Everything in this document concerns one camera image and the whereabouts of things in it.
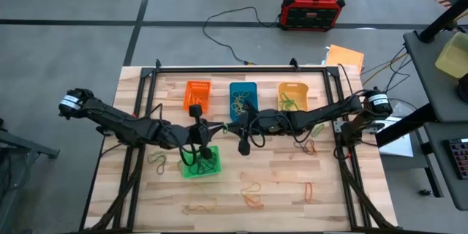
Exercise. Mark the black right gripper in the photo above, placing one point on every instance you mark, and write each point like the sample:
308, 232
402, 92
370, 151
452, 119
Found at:
272, 122

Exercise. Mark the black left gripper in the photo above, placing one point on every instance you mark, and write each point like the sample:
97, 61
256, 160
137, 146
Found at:
183, 135

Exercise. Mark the orange rubber band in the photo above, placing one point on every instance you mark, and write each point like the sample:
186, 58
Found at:
311, 192
202, 100
195, 98
252, 201

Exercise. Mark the dark brown rubber band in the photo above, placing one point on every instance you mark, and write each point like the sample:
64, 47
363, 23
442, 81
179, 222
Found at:
197, 170
158, 170
212, 162

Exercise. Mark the black rubber band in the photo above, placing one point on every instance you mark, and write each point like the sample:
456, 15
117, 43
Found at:
204, 166

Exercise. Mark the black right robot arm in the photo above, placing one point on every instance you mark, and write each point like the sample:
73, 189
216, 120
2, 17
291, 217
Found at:
329, 113

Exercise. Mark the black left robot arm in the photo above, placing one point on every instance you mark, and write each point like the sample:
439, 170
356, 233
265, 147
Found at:
109, 118

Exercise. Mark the olive green rubber band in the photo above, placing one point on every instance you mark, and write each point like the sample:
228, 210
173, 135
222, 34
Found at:
150, 158

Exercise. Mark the reddish brown rubber band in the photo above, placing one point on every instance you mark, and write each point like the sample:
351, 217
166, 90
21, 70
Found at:
311, 150

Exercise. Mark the thin yellow rubber band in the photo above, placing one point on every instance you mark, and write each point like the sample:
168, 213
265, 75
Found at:
197, 209

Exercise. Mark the blue plastic bin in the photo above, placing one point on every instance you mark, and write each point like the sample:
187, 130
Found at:
252, 91

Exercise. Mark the orange slotted plastic basket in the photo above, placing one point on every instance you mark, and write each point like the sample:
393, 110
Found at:
188, 95

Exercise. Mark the green slotted plastic basket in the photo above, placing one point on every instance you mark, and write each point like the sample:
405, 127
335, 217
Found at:
188, 170

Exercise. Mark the yellow plastic bin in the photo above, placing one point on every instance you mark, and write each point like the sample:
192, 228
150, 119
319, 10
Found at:
300, 93

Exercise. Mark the orange paper sheet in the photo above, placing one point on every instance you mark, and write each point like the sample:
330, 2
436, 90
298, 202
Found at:
345, 58

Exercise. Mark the red black power station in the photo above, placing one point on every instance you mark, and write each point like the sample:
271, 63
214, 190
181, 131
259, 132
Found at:
311, 11

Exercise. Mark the white paper sheet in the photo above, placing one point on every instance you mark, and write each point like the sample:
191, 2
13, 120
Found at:
398, 148

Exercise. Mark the black table leg beam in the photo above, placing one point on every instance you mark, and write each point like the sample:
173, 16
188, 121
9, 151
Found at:
406, 126

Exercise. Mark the dark metal stand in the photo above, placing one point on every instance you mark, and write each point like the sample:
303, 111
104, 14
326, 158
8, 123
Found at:
25, 146

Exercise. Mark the grey side table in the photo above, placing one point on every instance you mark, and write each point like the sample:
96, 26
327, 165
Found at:
428, 80

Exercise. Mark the small black floor object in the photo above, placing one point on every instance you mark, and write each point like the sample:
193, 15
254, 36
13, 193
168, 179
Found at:
424, 192

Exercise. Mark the dark grey desk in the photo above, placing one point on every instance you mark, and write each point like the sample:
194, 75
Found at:
442, 175

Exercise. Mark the black keyboard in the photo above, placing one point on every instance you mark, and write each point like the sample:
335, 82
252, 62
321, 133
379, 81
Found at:
460, 159

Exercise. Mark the yellow translucent plastic tub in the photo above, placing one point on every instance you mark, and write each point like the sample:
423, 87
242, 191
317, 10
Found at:
453, 56

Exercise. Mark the black pole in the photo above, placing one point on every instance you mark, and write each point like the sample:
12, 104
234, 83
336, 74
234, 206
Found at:
442, 20

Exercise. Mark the black aluminium frame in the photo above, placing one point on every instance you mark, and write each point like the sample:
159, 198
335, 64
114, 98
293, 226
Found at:
237, 69

